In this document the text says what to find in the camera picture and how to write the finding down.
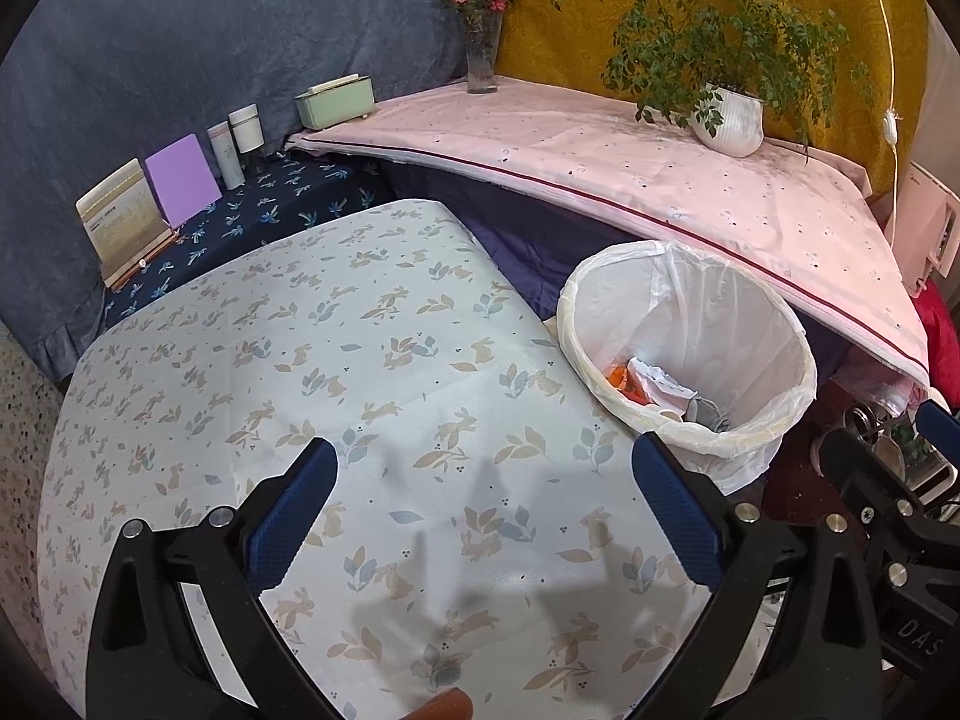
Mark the purple cloth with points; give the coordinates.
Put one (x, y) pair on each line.
(525, 240)

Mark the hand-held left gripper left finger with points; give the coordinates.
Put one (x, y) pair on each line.
(289, 517)

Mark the white tube bottle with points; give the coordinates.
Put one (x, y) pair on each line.
(225, 157)

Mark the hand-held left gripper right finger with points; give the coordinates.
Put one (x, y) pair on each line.
(679, 517)

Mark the orange snack wrapper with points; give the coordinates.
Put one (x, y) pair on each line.
(619, 379)

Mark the navy floral cloth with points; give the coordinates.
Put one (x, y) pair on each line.
(285, 195)

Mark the red cloth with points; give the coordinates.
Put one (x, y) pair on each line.
(941, 337)

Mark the purple card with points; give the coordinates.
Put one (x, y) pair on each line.
(184, 180)

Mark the pink kettle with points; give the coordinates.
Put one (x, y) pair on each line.
(926, 225)

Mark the pink tablecloth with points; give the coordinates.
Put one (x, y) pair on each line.
(600, 150)

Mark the green box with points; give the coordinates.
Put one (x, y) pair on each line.
(334, 105)

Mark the mustard yellow cloth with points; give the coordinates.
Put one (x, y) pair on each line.
(555, 37)

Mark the steel thermos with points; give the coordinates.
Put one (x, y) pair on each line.
(866, 420)

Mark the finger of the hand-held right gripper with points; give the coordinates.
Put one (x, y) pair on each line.
(941, 427)
(862, 469)

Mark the white lined trash bin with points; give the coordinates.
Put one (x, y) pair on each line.
(712, 300)

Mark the potted green plant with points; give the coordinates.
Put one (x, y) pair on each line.
(731, 124)

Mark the glass flower vase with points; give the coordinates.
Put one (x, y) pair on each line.
(480, 71)

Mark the rabbit print tablecloth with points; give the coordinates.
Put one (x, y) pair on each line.
(375, 360)

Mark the blue-grey cloth backdrop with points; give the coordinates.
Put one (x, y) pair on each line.
(187, 37)

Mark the person's left hand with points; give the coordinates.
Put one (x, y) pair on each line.
(446, 706)

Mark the white tissue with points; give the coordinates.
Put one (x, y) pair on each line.
(660, 382)

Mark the white jar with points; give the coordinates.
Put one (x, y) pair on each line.
(246, 133)

